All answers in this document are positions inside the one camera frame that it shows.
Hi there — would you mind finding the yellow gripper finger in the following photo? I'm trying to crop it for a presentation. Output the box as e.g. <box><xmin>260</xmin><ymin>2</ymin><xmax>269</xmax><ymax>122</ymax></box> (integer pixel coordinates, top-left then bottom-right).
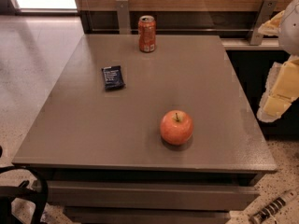
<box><xmin>258</xmin><ymin>10</ymin><xmax>285</xmax><ymax>36</ymax></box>
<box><xmin>257</xmin><ymin>55</ymin><xmax>299</xmax><ymax>123</ymax></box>

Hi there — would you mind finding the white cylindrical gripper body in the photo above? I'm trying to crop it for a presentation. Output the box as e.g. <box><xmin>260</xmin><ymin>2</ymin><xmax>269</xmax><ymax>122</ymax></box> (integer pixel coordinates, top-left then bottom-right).
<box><xmin>278</xmin><ymin>0</ymin><xmax>299</xmax><ymax>55</ymax></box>

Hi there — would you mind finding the red apple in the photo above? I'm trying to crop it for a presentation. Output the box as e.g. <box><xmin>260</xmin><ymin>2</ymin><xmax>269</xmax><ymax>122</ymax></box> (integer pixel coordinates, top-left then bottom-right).
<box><xmin>160</xmin><ymin>110</ymin><xmax>193</xmax><ymax>146</ymax></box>

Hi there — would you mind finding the orange soda can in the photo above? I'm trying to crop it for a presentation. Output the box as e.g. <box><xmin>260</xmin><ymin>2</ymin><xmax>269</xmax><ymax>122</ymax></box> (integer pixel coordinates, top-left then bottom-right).
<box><xmin>138</xmin><ymin>15</ymin><xmax>156</xmax><ymax>52</ymax></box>

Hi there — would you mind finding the striped tool on floor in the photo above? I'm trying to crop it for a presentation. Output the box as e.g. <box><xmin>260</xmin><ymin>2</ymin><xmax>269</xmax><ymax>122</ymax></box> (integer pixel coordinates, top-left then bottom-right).
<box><xmin>249</xmin><ymin>189</ymin><xmax>298</xmax><ymax>224</ymax></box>

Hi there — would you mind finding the dark blue snack packet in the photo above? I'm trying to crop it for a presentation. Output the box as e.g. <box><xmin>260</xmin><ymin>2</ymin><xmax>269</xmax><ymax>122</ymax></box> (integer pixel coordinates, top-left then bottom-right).
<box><xmin>102</xmin><ymin>65</ymin><xmax>125</xmax><ymax>90</ymax></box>

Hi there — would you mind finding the grey drawer cabinet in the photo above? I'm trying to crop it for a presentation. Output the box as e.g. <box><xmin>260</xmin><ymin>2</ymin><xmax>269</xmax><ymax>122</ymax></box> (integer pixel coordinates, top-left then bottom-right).
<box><xmin>13</xmin><ymin>35</ymin><xmax>277</xmax><ymax>224</ymax></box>

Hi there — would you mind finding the black chair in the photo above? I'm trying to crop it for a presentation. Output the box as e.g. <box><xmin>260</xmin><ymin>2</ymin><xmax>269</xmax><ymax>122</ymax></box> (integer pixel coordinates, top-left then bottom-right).
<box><xmin>0</xmin><ymin>166</ymin><xmax>49</xmax><ymax>224</ymax></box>

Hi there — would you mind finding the right metal wall bracket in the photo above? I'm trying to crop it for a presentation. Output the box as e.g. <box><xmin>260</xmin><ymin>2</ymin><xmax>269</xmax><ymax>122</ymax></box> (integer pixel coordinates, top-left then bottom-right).
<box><xmin>248</xmin><ymin>0</ymin><xmax>278</xmax><ymax>46</ymax></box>

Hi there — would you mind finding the metal wall bracket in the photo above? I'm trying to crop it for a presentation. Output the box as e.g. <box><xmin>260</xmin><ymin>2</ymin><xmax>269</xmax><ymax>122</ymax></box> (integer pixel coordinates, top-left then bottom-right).
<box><xmin>116</xmin><ymin>0</ymin><xmax>131</xmax><ymax>35</ymax></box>
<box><xmin>248</xmin><ymin>0</ymin><xmax>278</xmax><ymax>46</ymax></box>

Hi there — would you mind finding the left metal wall bracket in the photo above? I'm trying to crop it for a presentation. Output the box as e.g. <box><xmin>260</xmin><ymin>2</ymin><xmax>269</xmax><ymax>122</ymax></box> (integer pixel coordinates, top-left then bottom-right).
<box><xmin>116</xmin><ymin>0</ymin><xmax>131</xmax><ymax>35</ymax></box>

